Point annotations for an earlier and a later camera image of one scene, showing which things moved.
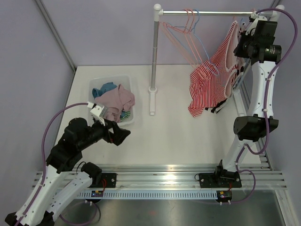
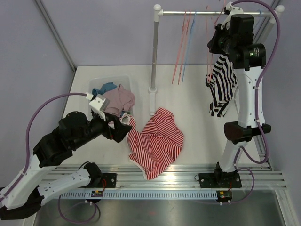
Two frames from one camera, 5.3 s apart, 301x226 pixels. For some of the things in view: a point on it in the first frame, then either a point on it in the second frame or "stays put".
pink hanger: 201,66 -> 185,47
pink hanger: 192,48 -> 179,46
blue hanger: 201,62 -> 188,45
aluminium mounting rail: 175,175 stays put
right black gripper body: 243,47 -> 226,41
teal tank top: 96,92 stays put
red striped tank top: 210,81 -> 153,149
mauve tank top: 116,101 stays put
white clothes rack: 158,12 stays put
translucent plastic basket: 124,81 stays put
